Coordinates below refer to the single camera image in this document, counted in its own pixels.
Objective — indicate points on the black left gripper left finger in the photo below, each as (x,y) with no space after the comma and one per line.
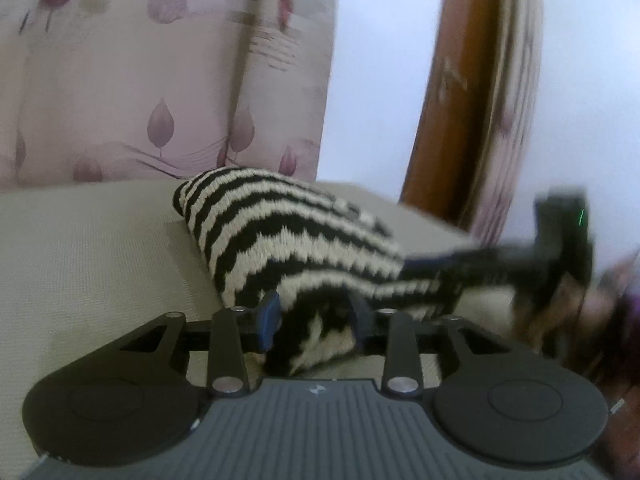
(143,392)

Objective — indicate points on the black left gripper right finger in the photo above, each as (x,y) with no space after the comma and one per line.
(494,398)

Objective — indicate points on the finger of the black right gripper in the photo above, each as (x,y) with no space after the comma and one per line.
(484,266)

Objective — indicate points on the black white knitted garment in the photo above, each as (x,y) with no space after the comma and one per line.
(259,232)

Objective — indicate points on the brown wooden door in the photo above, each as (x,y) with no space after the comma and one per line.
(444,155)

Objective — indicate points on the pink leaf print curtain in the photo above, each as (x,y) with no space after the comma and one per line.
(109,90)

